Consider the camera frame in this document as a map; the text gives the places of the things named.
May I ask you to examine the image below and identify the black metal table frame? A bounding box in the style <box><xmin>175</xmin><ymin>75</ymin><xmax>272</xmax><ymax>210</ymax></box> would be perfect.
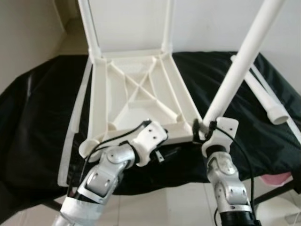
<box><xmin>254</xmin><ymin>179</ymin><xmax>301</xmax><ymax>203</ymax></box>

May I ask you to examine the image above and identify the pink plastic object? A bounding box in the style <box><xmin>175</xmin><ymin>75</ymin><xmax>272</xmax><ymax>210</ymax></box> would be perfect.
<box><xmin>261</xmin><ymin>173</ymin><xmax>292</xmax><ymax>185</ymax></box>

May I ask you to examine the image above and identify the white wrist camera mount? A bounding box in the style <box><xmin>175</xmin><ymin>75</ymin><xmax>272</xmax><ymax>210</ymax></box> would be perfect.
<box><xmin>201</xmin><ymin>118</ymin><xmax>238</xmax><ymax>153</ymax></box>
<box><xmin>131</xmin><ymin>121</ymin><xmax>169</xmax><ymax>168</ymax></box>

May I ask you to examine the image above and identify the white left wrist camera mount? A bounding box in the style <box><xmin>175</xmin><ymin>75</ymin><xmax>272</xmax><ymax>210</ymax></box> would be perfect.
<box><xmin>131</xmin><ymin>121</ymin><xmax>169</xmax><ymax>168</ymax></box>

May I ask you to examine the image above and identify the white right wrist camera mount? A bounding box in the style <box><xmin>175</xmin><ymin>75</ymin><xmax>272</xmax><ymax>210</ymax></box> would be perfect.
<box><xmin>201</xmin><ymin>118</ymin><xmax>238</xmax><ymax>153</ymax></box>

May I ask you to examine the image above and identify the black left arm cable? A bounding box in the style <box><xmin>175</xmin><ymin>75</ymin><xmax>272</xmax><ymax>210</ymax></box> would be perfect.
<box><xmin>66</xmin><ymin>120</ymin><xmax>151</xmax><ymax>198</ymax></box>

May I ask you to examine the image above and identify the white tape strip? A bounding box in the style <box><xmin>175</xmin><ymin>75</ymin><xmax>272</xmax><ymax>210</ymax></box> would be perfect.
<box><xmin>57</xmin><ymin>61</ymin><xmax>92</xmax><ymax>186</ymax></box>
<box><xmin>249</xmin><ymin>64</ymin><xmax>301</xmax><ymax>142</ymax></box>

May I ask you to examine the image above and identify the black table cover sheet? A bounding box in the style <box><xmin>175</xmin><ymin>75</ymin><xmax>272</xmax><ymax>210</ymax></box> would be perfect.
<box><xmin>0</xmin><ymin>51</ymin><xmax>301</xmax><ymax>222</ymax></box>

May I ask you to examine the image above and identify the white plastic table top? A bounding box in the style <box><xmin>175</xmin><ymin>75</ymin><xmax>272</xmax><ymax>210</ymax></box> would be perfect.
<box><xmin>78</xmin><ymin>47</ymin><xmax>204</xmax><ymax>159</ymax></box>

